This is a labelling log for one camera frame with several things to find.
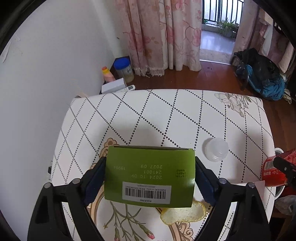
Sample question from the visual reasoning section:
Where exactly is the blue lid jar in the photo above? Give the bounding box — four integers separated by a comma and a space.
113, 57, 134, 83

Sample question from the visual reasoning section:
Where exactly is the black balcony railing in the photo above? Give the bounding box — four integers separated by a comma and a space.
202, 0, 244, 26

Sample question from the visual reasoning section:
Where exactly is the green cardboard box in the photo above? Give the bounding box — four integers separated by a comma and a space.
104, 146, 195, 208

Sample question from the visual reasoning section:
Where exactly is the orange cap bottle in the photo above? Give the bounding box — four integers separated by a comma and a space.
102, 66, 116, 83

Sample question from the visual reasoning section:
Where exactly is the pink floral curtain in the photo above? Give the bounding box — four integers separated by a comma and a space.
115, 0, 202, 76

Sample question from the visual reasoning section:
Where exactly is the white diamond pattern tablecloth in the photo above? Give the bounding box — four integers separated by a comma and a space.
50, 89, 275, 240

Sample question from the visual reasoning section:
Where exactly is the white flat box on floor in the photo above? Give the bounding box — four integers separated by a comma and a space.
101, 78, 127, 94

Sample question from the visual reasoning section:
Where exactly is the clear plastic cup lid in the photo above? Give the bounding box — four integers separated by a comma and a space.
203, 138, 229, 162

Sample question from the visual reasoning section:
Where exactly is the blue clothes pile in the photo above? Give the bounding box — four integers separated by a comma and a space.
230, 48, 285, 101

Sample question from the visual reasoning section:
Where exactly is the red cola can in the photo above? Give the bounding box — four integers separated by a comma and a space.
262, 148, 295, 187

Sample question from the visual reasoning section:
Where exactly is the potted green plant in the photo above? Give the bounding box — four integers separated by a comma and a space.
217, 19, 239, 38

